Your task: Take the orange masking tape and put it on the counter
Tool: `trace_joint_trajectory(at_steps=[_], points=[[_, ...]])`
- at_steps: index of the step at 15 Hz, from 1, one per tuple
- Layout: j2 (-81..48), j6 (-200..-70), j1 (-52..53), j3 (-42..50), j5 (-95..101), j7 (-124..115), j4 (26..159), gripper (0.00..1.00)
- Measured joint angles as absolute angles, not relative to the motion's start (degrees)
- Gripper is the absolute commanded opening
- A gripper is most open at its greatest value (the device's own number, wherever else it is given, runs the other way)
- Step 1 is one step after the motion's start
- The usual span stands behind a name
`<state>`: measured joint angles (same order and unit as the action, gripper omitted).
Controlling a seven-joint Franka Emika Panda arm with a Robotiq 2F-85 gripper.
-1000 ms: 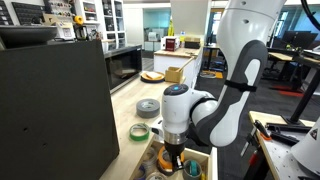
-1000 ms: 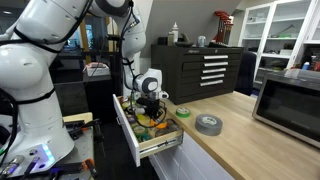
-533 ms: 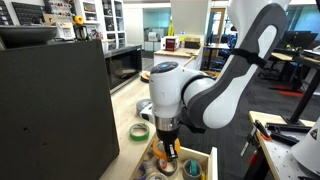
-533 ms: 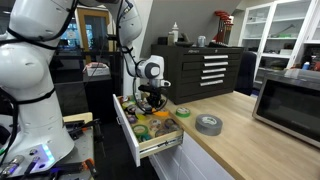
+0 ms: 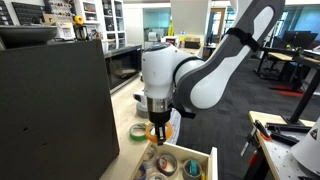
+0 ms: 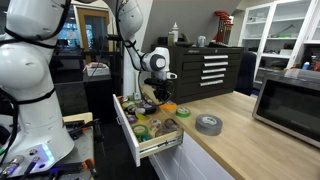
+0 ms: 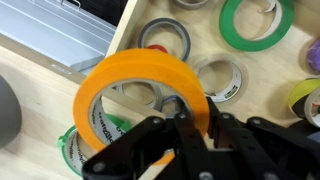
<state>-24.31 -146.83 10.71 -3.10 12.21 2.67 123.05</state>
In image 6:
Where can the white tape roll large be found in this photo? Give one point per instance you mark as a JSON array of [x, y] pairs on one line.
[[140, 111]]

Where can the black tool chest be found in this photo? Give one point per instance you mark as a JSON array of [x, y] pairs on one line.
[[196, 83]]

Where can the steel microwave oven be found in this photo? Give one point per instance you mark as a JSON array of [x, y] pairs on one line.
[[286, 106]]

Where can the dark small bottle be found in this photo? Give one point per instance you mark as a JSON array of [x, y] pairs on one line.
[[170, 39]]

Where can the small green tape roll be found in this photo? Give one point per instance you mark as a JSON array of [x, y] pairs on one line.
[[183, 112]]

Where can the red bar clamps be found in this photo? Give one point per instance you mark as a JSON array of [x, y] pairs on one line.
[[224, 25]]

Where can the teal tape roll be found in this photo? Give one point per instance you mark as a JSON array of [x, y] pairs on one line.
[[145, 137]]

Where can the white pink box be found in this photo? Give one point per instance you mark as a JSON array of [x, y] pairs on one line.
[[96, 70]]

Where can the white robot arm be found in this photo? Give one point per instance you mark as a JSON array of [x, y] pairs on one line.
[[26, 83]]

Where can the white yellow tape roll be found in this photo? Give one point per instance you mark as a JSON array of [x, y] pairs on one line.
[[140, 117]]

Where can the clear white tape roll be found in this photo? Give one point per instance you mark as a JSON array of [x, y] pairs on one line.
[[155, 123]]

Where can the white squeeze bottle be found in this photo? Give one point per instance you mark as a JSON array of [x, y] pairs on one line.
[[175, 33]]

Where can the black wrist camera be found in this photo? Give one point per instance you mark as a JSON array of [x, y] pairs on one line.
[[156, 82]]

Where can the yellow-green tape roll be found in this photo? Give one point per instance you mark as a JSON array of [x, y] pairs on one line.
[[126, 105]]

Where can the orange masking tape roll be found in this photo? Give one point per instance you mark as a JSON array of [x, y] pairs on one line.
[[169, 107]]

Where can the small purple tape roll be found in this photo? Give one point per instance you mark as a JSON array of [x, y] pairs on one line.
[[171, 124]]

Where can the grey duct tape roll plain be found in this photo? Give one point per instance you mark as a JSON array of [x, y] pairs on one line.
[[205, 128]]

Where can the blue bottle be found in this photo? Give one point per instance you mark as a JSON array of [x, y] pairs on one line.
[[305, 66]]

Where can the purple tape roll clear core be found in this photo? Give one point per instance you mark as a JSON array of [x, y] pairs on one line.
[[132, 119]]

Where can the wooden door frame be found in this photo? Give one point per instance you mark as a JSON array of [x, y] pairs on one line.
[[80, 33]]

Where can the black flat tool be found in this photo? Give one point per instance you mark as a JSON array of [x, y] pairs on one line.
[[184, 43]]

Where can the wooden drawer white front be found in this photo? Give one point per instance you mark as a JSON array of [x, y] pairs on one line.
[[128, 140]]

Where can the white shelving unit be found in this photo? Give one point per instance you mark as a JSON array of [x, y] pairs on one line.
[[266, 40]]

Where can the metal can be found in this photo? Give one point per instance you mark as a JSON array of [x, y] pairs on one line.
[[201, 41]]

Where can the green tape roll wide hole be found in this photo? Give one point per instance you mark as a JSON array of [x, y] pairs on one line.
[[136, 130]]

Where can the dark office chair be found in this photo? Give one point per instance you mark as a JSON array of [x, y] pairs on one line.
[[246, 73]]

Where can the grey tape roll thin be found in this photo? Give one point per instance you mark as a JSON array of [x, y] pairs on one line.
[[162, 133]]

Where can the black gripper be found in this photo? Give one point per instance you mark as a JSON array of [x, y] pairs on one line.
[[163, 90]]

